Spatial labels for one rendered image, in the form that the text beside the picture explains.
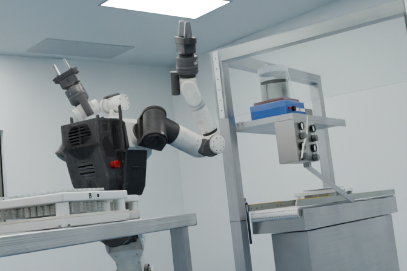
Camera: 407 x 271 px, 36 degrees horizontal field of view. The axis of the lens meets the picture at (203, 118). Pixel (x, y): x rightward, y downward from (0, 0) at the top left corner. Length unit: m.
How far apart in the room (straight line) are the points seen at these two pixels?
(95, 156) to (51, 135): 5.52
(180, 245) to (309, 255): 1.42
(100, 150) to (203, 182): 6.18
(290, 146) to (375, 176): 3.73
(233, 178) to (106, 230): 1.75
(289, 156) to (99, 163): 0.98
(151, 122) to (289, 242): 1.10
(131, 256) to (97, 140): 0.55
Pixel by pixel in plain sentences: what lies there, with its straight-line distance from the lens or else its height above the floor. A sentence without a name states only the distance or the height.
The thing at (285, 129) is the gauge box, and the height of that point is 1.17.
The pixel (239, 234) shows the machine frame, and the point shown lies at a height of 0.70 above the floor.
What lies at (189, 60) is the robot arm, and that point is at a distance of 2.49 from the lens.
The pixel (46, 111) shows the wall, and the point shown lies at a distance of 7.96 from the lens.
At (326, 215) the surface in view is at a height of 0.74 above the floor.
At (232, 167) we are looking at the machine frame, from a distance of 3.07.
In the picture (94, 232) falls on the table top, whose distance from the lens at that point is 1.34.
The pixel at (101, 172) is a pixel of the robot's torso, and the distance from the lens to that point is 2.41.
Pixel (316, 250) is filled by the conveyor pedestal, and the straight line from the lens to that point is 3.19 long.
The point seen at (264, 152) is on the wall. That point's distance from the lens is 7.65.
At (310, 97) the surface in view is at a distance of 2.87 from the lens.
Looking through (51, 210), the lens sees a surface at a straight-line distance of 1.39.
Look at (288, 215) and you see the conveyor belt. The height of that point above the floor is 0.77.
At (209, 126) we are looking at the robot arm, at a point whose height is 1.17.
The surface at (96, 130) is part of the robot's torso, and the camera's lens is 2.40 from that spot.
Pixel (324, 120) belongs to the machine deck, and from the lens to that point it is 3.29.
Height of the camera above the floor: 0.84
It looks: 8 degrees up
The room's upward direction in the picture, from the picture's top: 6 degrees counter-clockwise
